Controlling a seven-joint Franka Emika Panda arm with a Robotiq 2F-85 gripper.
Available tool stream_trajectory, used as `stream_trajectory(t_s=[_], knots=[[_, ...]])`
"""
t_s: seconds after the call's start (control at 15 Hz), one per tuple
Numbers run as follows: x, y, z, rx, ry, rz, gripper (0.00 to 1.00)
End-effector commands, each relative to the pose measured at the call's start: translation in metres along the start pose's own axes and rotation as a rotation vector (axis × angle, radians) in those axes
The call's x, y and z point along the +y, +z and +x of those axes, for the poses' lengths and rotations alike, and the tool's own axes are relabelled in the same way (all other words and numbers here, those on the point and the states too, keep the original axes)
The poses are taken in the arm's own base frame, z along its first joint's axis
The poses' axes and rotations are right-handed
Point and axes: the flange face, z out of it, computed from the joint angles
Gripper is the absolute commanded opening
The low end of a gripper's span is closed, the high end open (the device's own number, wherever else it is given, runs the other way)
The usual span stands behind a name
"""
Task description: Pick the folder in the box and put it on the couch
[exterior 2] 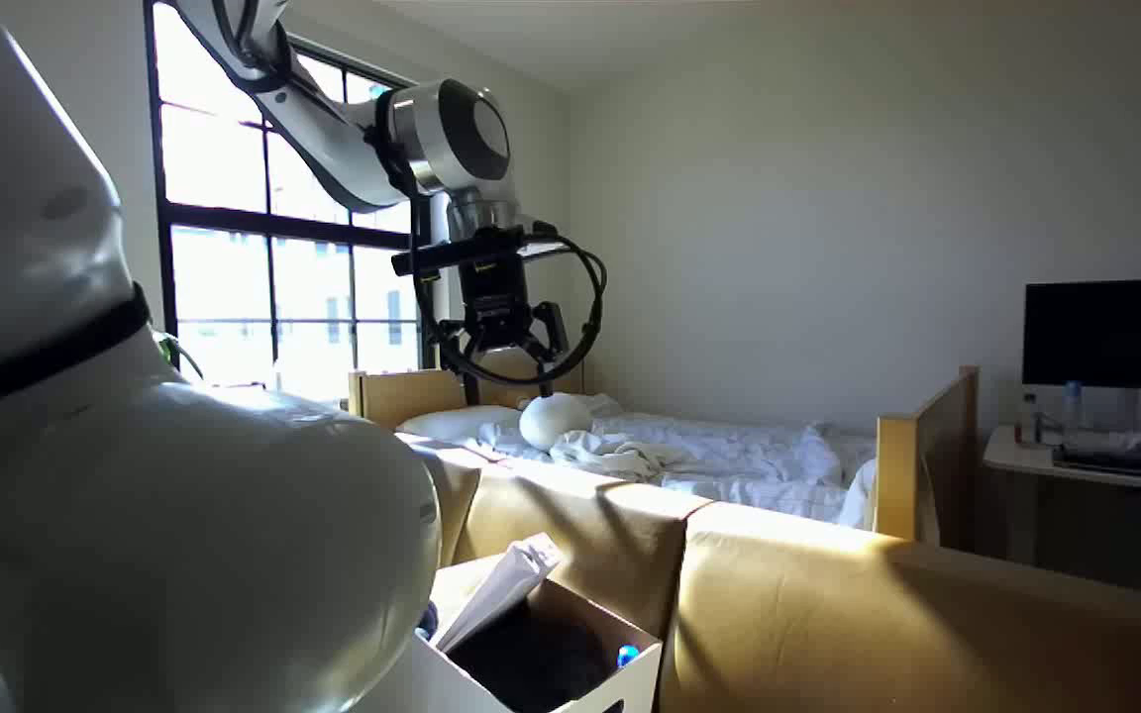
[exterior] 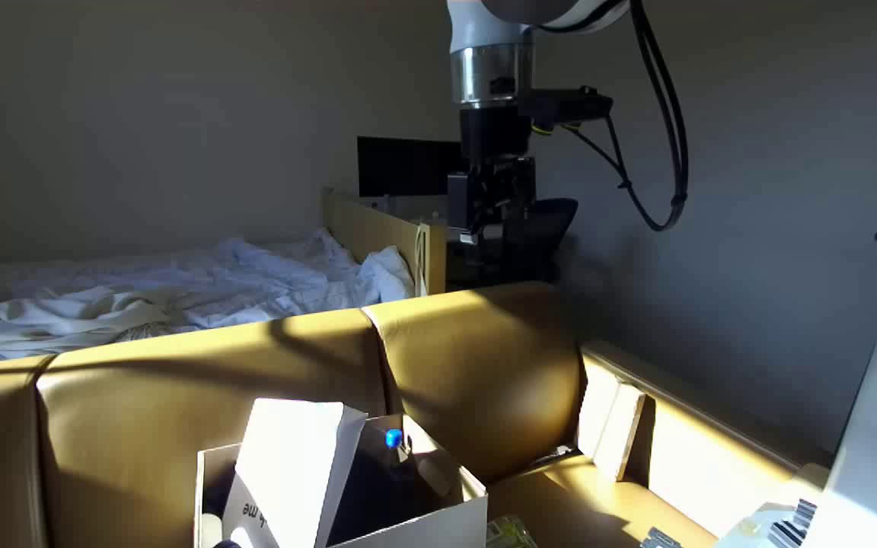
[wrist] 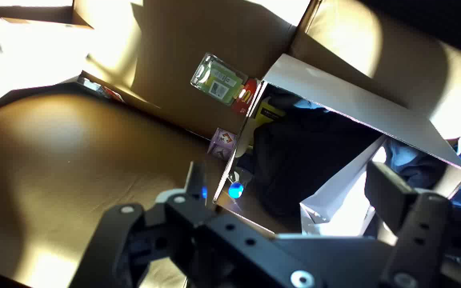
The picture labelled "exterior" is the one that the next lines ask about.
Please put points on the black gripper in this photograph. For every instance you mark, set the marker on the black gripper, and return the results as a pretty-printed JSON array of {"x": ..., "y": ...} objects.
[{"x": 497, "y": 165}]

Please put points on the white paper folder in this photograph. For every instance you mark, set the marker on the white paper folder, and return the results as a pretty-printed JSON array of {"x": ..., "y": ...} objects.
[{"x": 296, "y": 461}]

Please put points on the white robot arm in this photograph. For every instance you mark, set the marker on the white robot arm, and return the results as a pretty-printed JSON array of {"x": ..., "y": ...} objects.
[{"x": 490, "y": 64}]

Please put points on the white cardboard box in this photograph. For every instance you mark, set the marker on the white cardboard box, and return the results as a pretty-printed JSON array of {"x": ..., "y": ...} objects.
[{"x": 464, "y": 523}]

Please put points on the patterned pouch on couch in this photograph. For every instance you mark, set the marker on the patterned pouch on couch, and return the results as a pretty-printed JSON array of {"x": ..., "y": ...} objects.
[{"x": 771, "y": 529}]

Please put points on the black monitor screen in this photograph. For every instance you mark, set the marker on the black monitor screen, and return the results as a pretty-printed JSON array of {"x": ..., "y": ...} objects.
[{"x": 391, "y": 165}]

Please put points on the small blue object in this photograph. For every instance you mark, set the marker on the small blue object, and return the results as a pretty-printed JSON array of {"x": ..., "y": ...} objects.
[{"x": 394, "y": 441}]

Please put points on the white rumpled bedding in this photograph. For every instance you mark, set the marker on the white rumpled bedding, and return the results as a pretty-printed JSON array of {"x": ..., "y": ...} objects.
[{"x": 87, "y": 304}]

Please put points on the dark blue cloth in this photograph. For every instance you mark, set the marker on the dark blue cloth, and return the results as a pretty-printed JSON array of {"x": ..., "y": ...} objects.
[{"x": 379, "y": 511}]

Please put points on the black camera box on wrist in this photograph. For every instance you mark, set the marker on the black camera box on wrist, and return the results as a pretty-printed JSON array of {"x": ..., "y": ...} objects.
[{"x": 566, "y": 108}]

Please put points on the wooden bed frame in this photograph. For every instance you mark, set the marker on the wooden bed frame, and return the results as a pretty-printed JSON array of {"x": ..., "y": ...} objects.
[{"x": 367, "y": 231}]

